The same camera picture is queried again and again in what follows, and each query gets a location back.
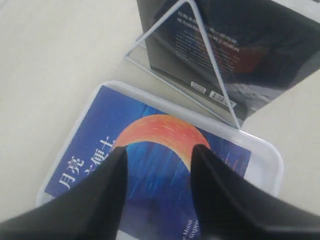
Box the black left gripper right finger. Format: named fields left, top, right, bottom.
left=190, top=144, right=320, bottom=240

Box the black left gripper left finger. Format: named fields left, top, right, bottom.
left=0, top=147, right=128, bottom=240

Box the blue moon cover book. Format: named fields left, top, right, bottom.
left=37, top=86, right=251, bottom=240

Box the black grey book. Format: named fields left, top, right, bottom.
left=145, top=0, right=320, bottom=125

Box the white plastic tray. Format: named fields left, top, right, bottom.
left=35, top=80, right=284, bottom=240

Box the white wire book rack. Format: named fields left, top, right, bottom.
left=124, top=0, right=241, bottom=130

